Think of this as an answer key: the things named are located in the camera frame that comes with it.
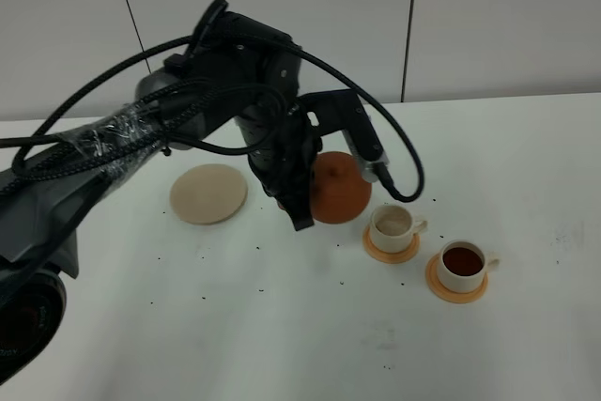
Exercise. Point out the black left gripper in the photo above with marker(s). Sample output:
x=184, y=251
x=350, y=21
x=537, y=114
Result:
x=241, y=55

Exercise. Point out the brown clay teapot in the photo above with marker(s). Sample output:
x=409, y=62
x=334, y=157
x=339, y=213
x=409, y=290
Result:
x=339, y=194

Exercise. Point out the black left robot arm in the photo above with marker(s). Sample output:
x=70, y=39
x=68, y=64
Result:
x=55, y=179

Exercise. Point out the beige round teapot saucer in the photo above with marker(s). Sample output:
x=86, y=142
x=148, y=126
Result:
x=208, y=194

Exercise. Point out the white teacup far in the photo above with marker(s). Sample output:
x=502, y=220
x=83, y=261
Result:
x=392, y=228

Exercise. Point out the white teacup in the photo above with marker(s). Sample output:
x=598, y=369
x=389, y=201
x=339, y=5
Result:
x=462, y=266
x=392, y=228

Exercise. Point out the wooden coaster far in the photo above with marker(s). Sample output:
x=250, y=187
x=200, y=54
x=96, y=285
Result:
x=390, y=258

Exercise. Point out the wooden coaster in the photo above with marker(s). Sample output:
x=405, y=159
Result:
x=390, y=258
x=445, y=294

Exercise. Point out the wooden coaster near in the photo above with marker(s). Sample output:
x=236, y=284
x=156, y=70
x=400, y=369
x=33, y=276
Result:
x=445, y=294

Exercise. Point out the white teacup near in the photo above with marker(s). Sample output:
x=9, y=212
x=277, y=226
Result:
x=462, y=266

